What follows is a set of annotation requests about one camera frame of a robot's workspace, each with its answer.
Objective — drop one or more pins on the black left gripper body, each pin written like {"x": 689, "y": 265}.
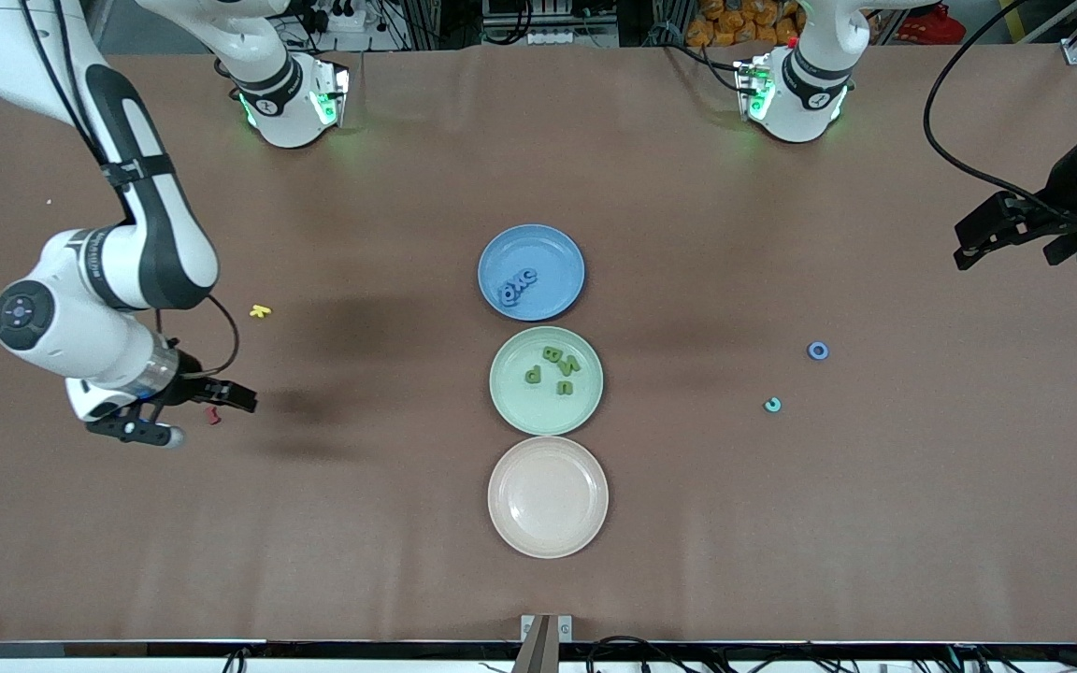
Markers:
{"x": 1058, "y": 214}

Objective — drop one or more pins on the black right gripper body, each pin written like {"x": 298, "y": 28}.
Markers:
{"x": 187, "y": 384}

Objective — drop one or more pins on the blue foam letter g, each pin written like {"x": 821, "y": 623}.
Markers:
{"x": 507, "y": 295}

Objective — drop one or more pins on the green foam letter P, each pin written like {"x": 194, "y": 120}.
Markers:
{"x": 533, "y": 376}

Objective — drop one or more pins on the green foam letter B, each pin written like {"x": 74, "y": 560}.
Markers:
{"x": 552, "y": 354}

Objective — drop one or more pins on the big green letter N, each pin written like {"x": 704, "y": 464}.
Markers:
{"x": 571, "y": 365}

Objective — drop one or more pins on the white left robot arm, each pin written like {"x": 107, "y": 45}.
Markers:
{"x": 810, "y": 93}

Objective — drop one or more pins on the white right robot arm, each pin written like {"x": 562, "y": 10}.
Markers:
{"x": 62, "y": 327}

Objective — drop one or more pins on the brown table cover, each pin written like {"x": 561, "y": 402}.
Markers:
{"x": 361, "y": 523}

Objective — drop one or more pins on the red bag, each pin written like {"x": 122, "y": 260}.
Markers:
{"x": 926, "y": 23}

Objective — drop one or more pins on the blue foam letter O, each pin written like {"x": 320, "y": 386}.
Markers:
{"x": 810, "y": 352}

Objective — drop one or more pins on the green plate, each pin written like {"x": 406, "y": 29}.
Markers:
{"x": 538, "y": 411}

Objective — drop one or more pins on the bag of orange packets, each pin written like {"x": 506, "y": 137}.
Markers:
{"x": 744, "y": 19}

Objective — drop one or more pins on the beige plate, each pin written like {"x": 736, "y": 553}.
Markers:
{"x": 548, "y": 497}

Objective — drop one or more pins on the blue plate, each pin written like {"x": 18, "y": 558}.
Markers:
{"x": 552, "y": 248}

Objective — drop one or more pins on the long white power strip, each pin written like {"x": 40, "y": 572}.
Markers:
{"x": 571, "y": 37}

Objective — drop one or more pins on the metal clamp bracket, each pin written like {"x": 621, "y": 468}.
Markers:
{"x": 548, "y": 631}

